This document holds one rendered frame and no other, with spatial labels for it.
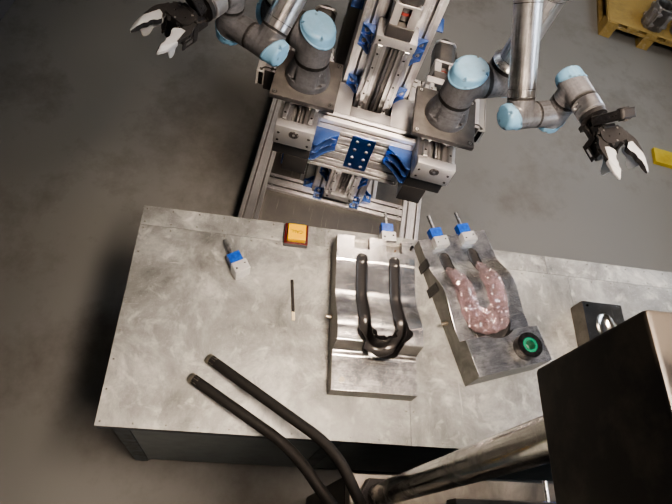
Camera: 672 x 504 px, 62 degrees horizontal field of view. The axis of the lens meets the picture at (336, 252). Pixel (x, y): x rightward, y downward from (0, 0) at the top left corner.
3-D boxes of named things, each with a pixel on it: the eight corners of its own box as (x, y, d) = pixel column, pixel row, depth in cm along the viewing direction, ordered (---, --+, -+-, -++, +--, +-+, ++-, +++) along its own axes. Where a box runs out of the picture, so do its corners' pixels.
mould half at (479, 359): (413, 247, 194) (424, 232, 185) (477, 237, 202) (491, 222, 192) (464, 386, 173) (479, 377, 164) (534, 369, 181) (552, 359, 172)
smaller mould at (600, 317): (570, 308, 195) (581, 300, 189) (608, 312, 198) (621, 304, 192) (580, 363, 186) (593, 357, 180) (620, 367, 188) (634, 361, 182)
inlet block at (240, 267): (217, 247, 179) (217, 238, 174) (231, 241, 181) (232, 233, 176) (235, 280, 175) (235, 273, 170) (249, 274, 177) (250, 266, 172)
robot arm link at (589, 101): (603, 90, 148) (577, 95, 147) (612, 103, 146) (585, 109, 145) (590, 109, 155) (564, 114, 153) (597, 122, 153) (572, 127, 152)
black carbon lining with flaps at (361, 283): (353, 255, 180) (360, 240, 172) (401, 260, 182) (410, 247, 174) (352, 359, 163) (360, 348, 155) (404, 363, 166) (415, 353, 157)
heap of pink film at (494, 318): (439, 268, 185) (448, 257, 178) (485, 260, 191) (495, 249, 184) (467, 341, 175) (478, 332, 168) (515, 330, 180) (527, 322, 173)
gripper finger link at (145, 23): (131, 46, 131) (166, 36, 136) (130, 28, 126) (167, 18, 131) (124, 36, 132) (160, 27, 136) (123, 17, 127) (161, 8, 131)
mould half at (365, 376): (331, 246, 188) (340, 226, 176) (405, 255, 192) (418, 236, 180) (326, 394, 164) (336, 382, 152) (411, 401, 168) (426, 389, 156)
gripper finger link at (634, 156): (644, 178, 145) (618, 153, 148) (657, 165, 140) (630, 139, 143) (636, 183, 144) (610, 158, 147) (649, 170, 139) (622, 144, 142)
